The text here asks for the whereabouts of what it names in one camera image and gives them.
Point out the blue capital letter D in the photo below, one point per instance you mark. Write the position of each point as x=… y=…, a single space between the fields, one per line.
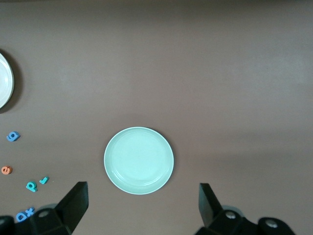
x=21 y=216

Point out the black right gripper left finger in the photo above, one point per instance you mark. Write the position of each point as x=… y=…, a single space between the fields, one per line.
x=68 y=215

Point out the orange letter e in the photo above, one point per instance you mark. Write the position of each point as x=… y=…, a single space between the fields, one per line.
x=6 y=170

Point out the light green plate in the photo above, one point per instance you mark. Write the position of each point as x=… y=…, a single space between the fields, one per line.
x=139 y=160

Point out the beige plate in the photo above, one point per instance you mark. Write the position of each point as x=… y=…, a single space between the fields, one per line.
x=5 y=80

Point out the blue letter x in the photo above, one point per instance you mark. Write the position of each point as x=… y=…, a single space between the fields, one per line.
x=29 y=212

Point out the brown table cover mat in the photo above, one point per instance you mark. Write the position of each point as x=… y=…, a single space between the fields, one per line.
x=171 y=73

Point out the teal letter d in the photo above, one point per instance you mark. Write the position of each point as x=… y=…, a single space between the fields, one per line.
x=31 y=186

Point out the teal letter r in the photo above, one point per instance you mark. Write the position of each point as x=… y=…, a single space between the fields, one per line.
x=44 y=180

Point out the blue letter g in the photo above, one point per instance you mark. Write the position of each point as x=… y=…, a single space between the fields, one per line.
x=12 y=136

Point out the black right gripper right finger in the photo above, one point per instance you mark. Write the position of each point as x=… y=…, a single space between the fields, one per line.
x=215 y=218

